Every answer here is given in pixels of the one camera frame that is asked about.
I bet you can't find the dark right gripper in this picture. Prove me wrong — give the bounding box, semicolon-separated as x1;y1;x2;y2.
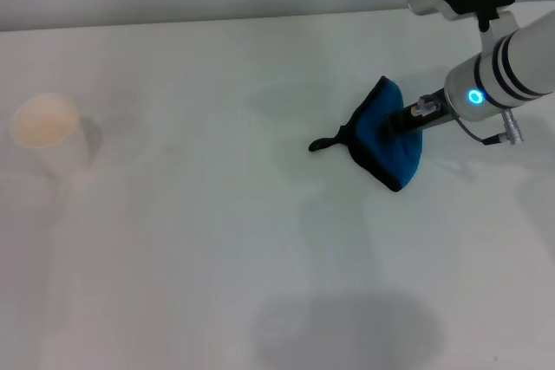
379;88;456;138

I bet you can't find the blue rag with black trim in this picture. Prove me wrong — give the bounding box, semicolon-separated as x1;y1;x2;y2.
308;75;424;193

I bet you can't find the white paper cup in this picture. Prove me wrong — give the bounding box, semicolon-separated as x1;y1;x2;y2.
9;92;104;180

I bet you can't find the grey wrist cable with connectors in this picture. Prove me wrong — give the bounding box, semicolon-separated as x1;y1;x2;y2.
415;94;526;146

